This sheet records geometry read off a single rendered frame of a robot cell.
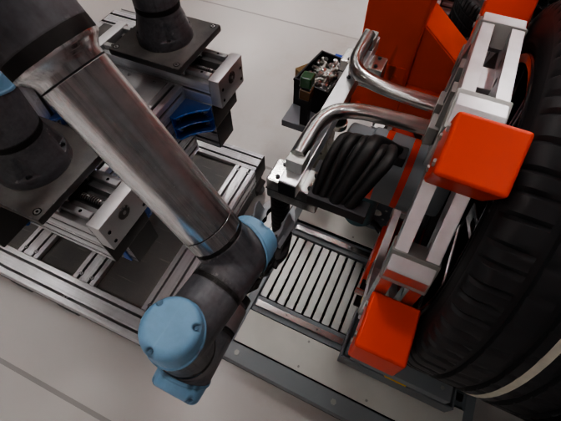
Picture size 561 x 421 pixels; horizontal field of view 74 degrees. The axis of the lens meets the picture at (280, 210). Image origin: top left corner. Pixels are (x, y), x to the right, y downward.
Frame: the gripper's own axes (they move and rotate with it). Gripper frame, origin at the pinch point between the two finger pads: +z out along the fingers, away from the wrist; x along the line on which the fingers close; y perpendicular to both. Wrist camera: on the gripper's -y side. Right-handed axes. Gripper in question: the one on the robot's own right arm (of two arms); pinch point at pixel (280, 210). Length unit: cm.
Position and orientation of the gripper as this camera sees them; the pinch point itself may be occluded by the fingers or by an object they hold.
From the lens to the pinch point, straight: 71.3
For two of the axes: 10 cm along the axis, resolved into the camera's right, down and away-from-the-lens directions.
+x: -9.0, -3.6, 2.3
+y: 0.0, -5.4, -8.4
